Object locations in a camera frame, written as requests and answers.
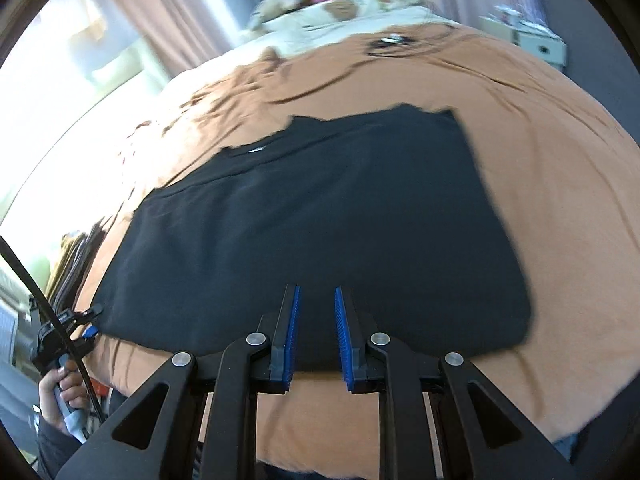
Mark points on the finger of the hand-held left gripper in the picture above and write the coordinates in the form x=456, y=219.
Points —
x=90, y=332
x=85, y=314

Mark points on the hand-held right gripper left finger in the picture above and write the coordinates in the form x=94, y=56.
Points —
x=292, y=330

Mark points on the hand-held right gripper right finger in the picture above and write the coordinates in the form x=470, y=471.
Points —
x=342, y=330

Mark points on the black sweater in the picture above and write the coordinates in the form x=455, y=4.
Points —
x=325, y=200

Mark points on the person's left forearm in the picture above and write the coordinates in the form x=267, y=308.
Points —
x=60, y=455

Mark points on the pile of folded clothes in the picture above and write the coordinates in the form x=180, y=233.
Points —
x=75, y=265

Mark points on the person's left hand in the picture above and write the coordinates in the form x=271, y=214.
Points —
x=65, y=395

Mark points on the orange blanket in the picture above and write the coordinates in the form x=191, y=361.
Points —
x=550, y=185

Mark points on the small black device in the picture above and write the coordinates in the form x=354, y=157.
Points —
x=394, y=38

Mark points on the cream bear print quilt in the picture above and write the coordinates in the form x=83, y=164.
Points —
x=340, y=15

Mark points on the beige plush toy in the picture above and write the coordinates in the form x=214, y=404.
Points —
x=275, y=7

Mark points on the cream nightstand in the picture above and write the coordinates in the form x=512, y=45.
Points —
x=530, y=42

